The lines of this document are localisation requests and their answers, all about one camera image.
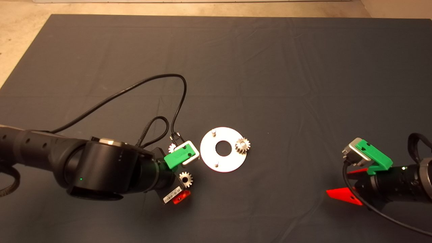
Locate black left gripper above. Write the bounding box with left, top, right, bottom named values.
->
left=158, top=173, right=191, bottom=205

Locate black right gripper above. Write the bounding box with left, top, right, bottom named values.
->
left=326, top=168, right=385, bottom=206

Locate small steel planetary gear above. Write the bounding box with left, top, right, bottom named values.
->
left=235, top=138, right=251, bottom=155

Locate round metal carrier plate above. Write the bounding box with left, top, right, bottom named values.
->
left=200, top=127, right=247, bottom=173

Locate dark grey table cloth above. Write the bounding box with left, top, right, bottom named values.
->
left=0, top=13, right=432, bottom=243

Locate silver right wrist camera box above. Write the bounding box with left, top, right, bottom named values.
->
left=342, top=138, right=370, bottom=166

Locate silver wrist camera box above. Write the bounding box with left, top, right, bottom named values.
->
left=342, top=138, right=370, bottom=166
left=174, top=141, right=200, bottom=166

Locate green right camera mount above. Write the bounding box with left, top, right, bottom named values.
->
left=355, top=139, right=394, bottom=176

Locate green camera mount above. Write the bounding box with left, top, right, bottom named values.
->
left=164, top=143, right=197, bottom=170
left=355, top=139, right=394, bottom=176

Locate green left camera mount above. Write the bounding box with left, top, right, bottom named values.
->
left=164, top=143, right=197, bottom=170

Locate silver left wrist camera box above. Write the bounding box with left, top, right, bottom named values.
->
left=174, top=141, right=200, bottom=166

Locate black right camera cable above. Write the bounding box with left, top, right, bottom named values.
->
left=343, top=160, right=432, bottom=237

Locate braided black left gripper cable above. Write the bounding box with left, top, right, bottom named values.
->
left=137, top=116, right=170, bottom=149

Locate smooth black left camera cable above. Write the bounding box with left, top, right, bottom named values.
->
left=51, top=74, right=188, bottom=142

